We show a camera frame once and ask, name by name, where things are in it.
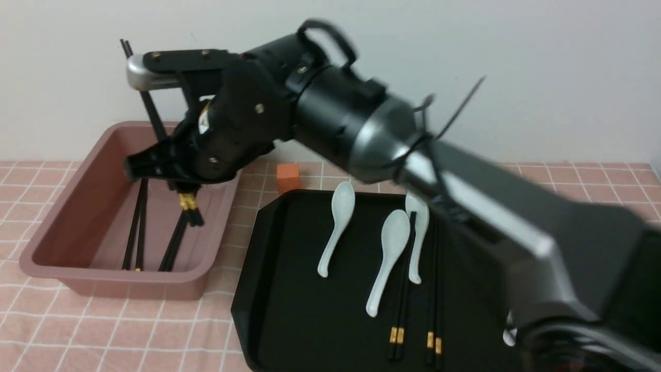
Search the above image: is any white ceramic spoon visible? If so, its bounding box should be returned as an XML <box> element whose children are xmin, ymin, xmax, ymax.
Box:
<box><xmin>502</xmin><ymin>311</ymin><xmax>517</xmax><ymax>348</ymax></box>
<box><xmin>366</xmin><ymin>209</ymin><xmax>411</xmax><ymax>318</ymax></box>
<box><xmin>317</xmin><ymin>181</ymin><xmax>356</xmax><ymax>278</ymax></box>
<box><xmin>404</xmin><ymin>192</ymin><xmax>430</xmax><ymax>285</ymax></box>

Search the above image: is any white ceramic spoon centre front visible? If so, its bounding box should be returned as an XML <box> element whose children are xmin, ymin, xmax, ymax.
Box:
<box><xmin>366</xmin><ymin>209</ymin><xmax>411</xmax><ymax>318</ymax></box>

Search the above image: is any white ceramic spoon right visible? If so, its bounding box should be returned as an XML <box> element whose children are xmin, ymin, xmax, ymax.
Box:
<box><xmin>502</xmin><ymin>311</ymin><xmax>517</xmax><ymax>348</ymax></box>

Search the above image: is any orange cube block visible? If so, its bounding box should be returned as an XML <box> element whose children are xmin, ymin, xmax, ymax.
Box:
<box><xmin>276</xmin><ymin>163</ymin><xmax>301</xmax><ymax>195</ymax></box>

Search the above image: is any black gold-banded chopstick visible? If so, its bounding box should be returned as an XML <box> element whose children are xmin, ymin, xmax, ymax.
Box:
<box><xmin>426</xmin><ymin>222</ymin><xmax>438</xmax><ymax>367</ymax></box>
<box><xmin>124</xmin><ymin>39</ymin><xmax>204</xmax><ymax>227</ymax></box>
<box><xmin>434</xmin><ymin>224</ymin><xmax>444</xmax><ymax>371</ymax></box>
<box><xmin>388</xmin><ymin>254</ymin><xmax>404</xmax><ymax>362</ymax></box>
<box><xmin>120</xmin><ymin>39</ymin><xmax>199</xmax><ymax>226</ymax></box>
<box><xmin>390</xmin><ymin>211</ymin><xmax>417</xmax><ymax>361</ymax></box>

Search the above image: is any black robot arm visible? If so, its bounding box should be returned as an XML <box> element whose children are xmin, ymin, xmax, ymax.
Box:
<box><xmin>124</xmin><ymin>19</ymin><xmax>659</xmax><ymax>371</ymax></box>

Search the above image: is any white ceramic spoon centre back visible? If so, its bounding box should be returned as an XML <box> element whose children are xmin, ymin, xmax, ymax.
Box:
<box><xmin>404</xmin><ymin>192</ymin><xmax>430</xmax><ymax>285</ymax></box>

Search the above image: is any white ceramic spoon far left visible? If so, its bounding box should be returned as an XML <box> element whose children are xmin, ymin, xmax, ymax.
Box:
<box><xmin>317</xmin><ymin>181</ymin><xmax>356</xmax><ymax>278</ymax></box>

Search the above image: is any black chopstick in bin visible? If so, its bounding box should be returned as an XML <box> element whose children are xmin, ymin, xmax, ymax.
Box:
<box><xmin>163</xmin><ymin>212</ymin><xmax>193</xmax><ymax>272</ymax></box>
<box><xmin>122</xmin><ymin>179</ymin><xmax>147</xmax><ymax>270</ymax></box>
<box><xmin>135</xmin><ymin>179</ymin><xmax>148</xmax><ymax>272</ymax></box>
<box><xmin>158</xmin><ymin>209</ymin><xmax>190</xmax><ymax>271</ymax></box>

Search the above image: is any pink plastic bin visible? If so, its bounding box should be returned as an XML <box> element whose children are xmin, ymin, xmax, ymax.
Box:
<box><xmin>19</xmin><ymin>121</ymin><xmax>239</xmax><ymax>301</ymax></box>

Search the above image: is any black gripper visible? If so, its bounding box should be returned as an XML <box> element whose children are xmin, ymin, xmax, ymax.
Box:
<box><xmin>123</xmin><ymin>57</ymin><xmax>297</xmax><ymax>184</ymax></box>

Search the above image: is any pink checkered tablecloth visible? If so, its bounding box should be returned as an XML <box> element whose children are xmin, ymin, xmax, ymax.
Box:
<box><xmin>0</xmin><ymin>161</ymin><xmax>661</xmax><ymax>372</ymax></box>

